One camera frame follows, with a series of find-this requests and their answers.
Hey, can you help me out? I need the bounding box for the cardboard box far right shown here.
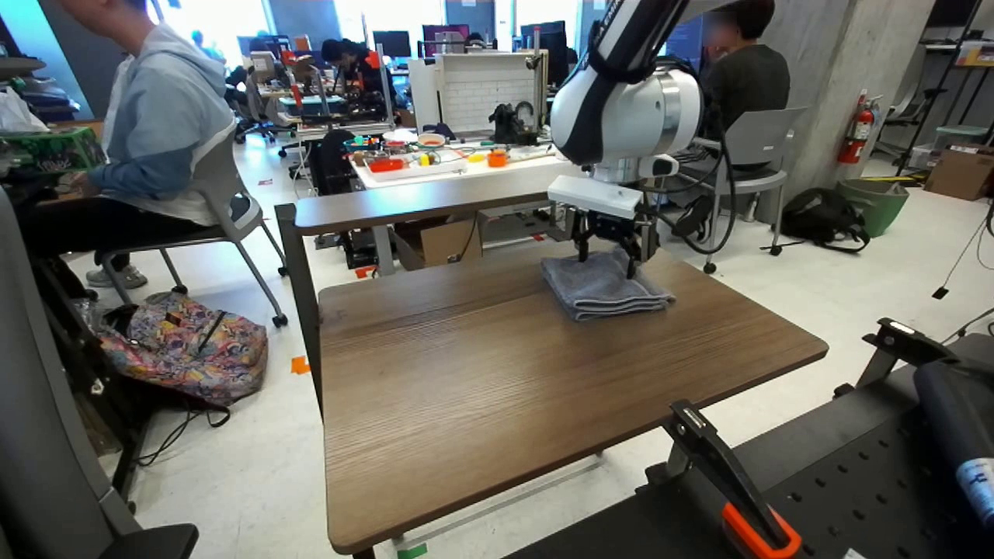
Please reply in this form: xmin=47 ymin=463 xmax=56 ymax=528
xmin=925 ymin=148 xmax=994 ymax=203

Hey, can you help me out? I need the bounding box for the grey towel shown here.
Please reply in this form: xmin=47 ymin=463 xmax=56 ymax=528
xmin=541 ymin=253 xmax=674 ymax=320

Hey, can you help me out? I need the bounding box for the person in black shirt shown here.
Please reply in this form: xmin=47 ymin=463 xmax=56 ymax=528
xmin=681 ymin=0 xmax=795 ymax=242

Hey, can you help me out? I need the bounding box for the red fire extinguisher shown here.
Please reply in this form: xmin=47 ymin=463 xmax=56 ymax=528
xmin=834 ymin=95 xmax=877 ymax=166

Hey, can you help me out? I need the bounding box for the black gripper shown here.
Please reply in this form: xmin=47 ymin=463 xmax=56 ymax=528
xmin=570 ymin=210 xmax=659 ymax=280

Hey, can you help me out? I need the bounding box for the dark office chair foreground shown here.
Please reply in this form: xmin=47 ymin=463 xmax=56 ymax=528
xmin=0 ymin=197 xmax=198 ymax=559

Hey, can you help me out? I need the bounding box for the colourful floral backpack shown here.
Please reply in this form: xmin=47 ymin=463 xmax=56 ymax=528
xmin=93 ymin=291 xmax=268 ymax=406

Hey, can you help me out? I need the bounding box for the black clamp on right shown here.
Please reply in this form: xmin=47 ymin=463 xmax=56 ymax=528
xmin=834 ymin=316 xmax=952 ymax=397

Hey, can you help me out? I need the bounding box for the black backpack on floor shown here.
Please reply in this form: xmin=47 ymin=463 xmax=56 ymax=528
xmin=779 ymin=190 xmax=868 ymax=256

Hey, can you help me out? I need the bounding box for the person in grey hoodie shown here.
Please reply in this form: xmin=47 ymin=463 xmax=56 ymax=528
xmin=17 ymin=0 xmax=232 ymax=297

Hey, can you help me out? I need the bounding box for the cardboard box under table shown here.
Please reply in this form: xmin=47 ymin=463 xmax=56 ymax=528
xmin=395 ymin=217 xmax=481 ymax=272

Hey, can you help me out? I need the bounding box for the grey chair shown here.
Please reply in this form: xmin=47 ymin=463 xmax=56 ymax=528
xmin=95 ymin=122 xmax=291 ymax=330
xmin=681 ymin=108 xmax=801 ymax=275

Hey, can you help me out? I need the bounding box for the grey chair on left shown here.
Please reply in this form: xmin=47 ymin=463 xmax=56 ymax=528
xmin=95 ymin=122 xmax=291 ymax=330

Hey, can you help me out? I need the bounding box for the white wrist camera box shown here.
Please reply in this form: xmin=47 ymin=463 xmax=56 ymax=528
xmin=547 ymin=174 xmax=644 ymax=221

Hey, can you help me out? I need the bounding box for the green bin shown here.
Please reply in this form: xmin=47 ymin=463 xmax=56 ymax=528
xmin=839 ymin=179 xmax=910 ymax=236

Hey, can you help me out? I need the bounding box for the black orange clamp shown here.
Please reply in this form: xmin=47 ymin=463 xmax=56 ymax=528
xmin=664 ymin=402 xmax=803 ymax=559

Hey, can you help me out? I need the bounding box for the black perforated platform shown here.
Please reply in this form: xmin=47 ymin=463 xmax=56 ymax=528
xmin=507 ymin=369 xmax=994 ymax=559

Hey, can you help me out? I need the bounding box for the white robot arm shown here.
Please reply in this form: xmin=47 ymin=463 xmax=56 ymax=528
xmin=547 ymin=0 xmax=703 ymax=278

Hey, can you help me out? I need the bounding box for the black robot device on table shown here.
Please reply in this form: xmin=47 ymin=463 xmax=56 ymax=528
xmin=487 ymin=99 xmax=536 ymax=147

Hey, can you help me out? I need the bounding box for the grey chair on right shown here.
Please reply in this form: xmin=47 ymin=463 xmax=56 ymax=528
xmin=681 ymin=108 xmax=801 ymax=275

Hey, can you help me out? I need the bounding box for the white board with objects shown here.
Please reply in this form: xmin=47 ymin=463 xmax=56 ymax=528
xmin=346 ymin=141 xmax=568 ymax=190

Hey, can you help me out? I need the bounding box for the black cylinder with blue label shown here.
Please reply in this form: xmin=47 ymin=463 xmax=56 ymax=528
xmin=912 ymin=361 xmax=994 ymax=532

